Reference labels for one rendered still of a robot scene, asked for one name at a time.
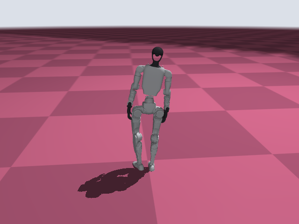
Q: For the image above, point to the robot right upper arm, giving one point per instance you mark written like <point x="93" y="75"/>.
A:
<point x="168" y="76"/>

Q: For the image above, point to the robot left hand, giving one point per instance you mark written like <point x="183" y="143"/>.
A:
<point x="128" y="110"/>

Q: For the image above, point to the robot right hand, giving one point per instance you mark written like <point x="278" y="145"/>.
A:
<point x="165" y="114"/>

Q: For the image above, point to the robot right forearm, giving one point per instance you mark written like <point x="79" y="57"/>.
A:
<point x="167" y="101"/>

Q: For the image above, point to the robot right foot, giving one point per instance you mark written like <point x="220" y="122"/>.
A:
<point x="151" y="167"/>

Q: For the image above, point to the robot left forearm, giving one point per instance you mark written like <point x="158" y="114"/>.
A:
<point x="132" y="95"/>

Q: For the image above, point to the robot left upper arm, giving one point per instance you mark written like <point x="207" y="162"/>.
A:
<point x="137" y="76"/>

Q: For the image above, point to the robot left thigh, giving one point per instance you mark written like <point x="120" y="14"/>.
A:
<point x="135" y="122"/>

